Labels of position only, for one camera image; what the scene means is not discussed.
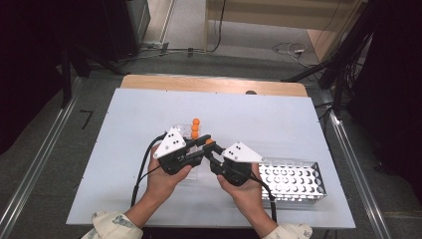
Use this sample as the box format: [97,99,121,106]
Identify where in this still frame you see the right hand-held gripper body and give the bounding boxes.
[210,141,266,187]

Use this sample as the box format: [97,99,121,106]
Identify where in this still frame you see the perforated metal tube rack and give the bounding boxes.
[257,156,328,203]

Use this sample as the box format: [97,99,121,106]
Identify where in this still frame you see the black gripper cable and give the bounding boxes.
[130,132,167,209]
[248,174,279,224]

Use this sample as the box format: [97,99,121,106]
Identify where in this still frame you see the power strip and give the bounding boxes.
[141,41,171,53]

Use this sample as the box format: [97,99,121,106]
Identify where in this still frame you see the person's right hand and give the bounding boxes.
[216,162,267,210]

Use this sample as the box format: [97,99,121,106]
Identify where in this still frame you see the aluminium floor rail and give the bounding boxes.
[318,89,393,239]
[0,77,85,239]

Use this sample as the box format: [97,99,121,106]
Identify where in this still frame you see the clear plastic tube rack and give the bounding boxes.
[174,122,204,182]

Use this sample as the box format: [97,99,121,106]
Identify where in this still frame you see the person's left hand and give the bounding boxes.
[145,145,193,204]

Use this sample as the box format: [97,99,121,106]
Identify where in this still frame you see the light wooden cabinet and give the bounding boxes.
[203,0,367,64]

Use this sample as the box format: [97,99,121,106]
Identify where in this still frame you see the dark curtain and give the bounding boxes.
[346,0,422,202]
[0,0,105,155]

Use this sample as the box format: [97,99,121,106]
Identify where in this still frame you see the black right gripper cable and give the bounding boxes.
[248,174,279,224]

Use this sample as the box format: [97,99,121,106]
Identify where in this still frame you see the black hanging cable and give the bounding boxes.
[207,0,228,55]

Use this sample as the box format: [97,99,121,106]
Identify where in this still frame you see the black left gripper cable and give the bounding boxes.
[130,132,167,209]

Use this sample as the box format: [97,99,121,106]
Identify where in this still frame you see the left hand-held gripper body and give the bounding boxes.
[152,126,192,176]

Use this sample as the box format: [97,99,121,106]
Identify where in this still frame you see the white floor cable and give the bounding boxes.
[272,42,320,68]

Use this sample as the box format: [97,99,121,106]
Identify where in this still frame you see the black metal stand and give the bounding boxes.
[282,0,377,118]
[60,43,124,110]

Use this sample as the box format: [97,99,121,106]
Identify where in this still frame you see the black equipment cabinet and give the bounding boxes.
[101,0,151,63]

